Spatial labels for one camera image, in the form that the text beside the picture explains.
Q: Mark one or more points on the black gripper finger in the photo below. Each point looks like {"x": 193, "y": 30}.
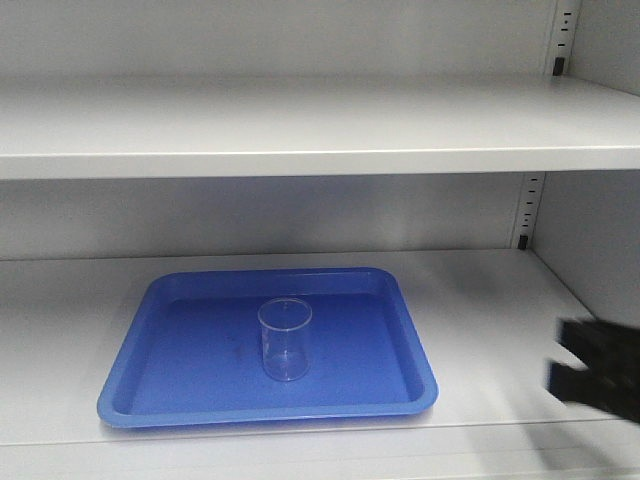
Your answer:
{"x": 601, "y": 344}
{"x": 615, "y": 393}

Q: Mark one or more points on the clear glass beaker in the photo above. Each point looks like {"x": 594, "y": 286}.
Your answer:
{"x": 285, "y": 324}

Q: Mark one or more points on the blue plastic tray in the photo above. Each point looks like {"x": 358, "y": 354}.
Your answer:
{"x": 193, "y": 352}

